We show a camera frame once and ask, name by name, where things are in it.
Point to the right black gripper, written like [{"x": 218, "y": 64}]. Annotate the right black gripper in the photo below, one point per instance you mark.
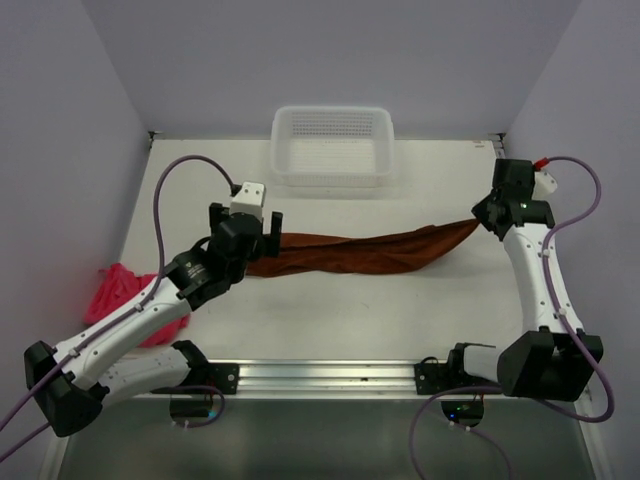
[{"x": 480, "y": 211}]

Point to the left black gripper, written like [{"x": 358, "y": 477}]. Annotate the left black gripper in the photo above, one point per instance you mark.
[{"x": 267, "y": 244}]

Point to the brown towel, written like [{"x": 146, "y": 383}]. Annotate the brown towel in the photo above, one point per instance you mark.
[{"x": 390, "y": 254}]

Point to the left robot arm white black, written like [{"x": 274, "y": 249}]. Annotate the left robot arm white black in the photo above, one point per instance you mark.
[{"x": 73, "y": 381}]

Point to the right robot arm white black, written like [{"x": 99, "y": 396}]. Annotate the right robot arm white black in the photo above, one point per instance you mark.
[{"x": 553, "y": 358}]

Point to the white perforated plastic basket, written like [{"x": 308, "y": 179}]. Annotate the white perforated plastic basket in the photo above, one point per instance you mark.
[{"x": 332, "y": 146}]

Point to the pink towel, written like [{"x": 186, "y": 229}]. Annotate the pink towel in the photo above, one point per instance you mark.
[{"x": 119, "y": 285}]

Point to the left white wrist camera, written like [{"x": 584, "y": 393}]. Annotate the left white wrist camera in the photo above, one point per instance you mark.
[{"x": 249, "y": 200}]

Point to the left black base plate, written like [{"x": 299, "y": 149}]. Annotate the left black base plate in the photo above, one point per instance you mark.
[{"x": 222, "y": 376}]

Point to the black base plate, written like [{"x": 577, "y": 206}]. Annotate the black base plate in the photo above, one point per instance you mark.
[
  {"x": 433, "y": 376},
  {"x": 222, "y": 376}
]

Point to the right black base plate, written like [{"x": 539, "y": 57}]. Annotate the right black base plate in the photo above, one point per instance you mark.
[{"x": 433, "y": 376}]

